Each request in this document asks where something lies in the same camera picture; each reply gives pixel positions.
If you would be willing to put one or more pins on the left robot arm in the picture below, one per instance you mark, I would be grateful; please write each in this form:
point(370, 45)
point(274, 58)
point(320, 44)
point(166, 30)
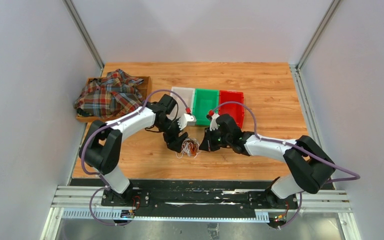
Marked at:
point(101, 147)

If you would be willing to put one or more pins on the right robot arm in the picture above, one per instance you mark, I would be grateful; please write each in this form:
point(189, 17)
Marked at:
point(310, 167)

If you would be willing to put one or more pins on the plaid flannel shirt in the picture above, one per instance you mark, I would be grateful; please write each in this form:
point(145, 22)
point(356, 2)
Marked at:
point(114, 95)

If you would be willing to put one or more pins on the wooden tray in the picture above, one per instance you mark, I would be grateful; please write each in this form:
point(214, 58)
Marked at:
point(144, 89)

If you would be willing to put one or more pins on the green plastic bin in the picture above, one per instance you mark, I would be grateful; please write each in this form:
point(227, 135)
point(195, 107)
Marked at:
point(204, 101)

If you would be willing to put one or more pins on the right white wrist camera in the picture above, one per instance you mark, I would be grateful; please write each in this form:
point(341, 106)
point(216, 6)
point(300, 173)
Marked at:
point(213, 122)

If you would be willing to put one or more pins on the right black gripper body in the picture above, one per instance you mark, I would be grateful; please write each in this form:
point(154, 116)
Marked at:
point(224, 140)

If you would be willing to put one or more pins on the white plastic bin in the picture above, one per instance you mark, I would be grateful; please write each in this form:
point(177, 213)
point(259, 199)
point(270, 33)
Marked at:
point(188, 95)

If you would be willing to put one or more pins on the red plastic bin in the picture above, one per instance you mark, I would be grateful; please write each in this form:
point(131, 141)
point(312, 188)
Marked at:
point(234, 110)

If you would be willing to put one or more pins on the aluminium frame rail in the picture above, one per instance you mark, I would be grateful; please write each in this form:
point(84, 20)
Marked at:
point(326, 215)

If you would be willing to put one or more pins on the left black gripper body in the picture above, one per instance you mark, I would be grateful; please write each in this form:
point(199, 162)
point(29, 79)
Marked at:
point(169, 127)

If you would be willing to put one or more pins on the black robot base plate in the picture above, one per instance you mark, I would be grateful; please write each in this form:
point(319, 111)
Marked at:
point(196, 198)

